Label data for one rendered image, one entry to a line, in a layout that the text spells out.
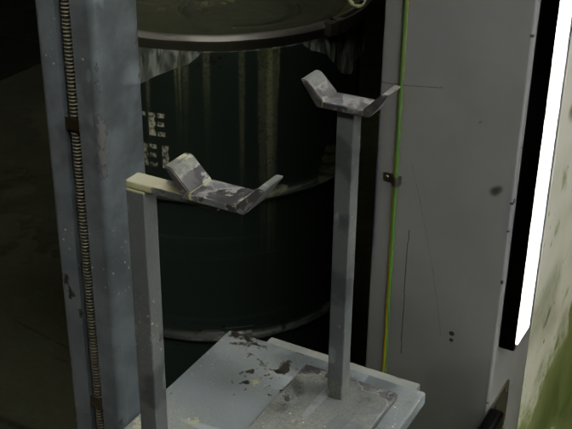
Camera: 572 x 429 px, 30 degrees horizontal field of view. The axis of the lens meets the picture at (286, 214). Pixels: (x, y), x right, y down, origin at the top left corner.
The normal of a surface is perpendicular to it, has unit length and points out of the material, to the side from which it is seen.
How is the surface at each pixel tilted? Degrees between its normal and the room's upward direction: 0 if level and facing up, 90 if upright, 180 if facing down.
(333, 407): 0
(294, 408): 0
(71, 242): 90
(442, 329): 90
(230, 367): 0
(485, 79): 90
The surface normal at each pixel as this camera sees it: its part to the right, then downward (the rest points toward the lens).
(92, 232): -0.48, 0.40
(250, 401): 0.01, -0.89
